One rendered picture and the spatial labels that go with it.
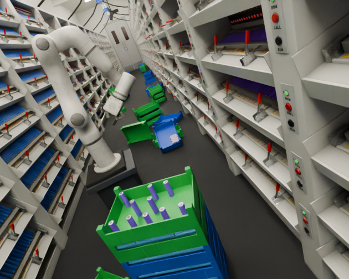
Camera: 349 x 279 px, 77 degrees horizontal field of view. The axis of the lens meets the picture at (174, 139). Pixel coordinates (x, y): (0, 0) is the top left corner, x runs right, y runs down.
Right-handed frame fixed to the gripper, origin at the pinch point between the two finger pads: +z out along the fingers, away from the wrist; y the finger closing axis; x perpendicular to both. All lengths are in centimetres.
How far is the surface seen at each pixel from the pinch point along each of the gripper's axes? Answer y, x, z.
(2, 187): -21, -29, 53
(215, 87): 50, -18, -43
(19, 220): -8, -25, 65
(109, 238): 45, -68, 23
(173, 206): 58, -59, 8
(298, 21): 60, -91, -42
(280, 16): 57, -89, -43
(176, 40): 6, 34, -75
